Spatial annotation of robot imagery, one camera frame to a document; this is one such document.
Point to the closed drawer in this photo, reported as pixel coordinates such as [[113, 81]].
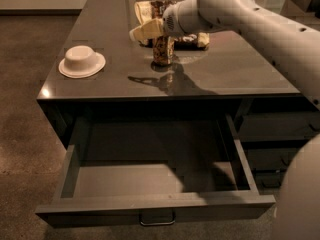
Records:
[[269, 180], [270, 159]]

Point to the grey cabinet counter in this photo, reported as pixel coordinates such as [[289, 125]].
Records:
[[230, 79]]

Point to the metal drawer handle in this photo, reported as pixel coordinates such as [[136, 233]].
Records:
[[157, 218]]

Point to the open grey top drawer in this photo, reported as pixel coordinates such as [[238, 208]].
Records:
[[116, 169]]

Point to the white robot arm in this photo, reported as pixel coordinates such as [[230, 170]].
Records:
[[293, 49]]

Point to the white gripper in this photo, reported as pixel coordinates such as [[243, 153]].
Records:
[[176, 21]]

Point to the orange soda can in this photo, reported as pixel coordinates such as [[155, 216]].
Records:
[[163, 50]]

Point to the white upturned bowl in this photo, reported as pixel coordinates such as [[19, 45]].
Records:
[[81, 62]]

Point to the closed middle right drawer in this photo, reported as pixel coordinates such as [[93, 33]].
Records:
[[270, 159]]

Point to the sea salt chip bag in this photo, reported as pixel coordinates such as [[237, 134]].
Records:
[[147, 10]]

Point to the closed lower right drawer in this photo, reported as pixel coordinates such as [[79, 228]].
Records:
[[269, 180]]

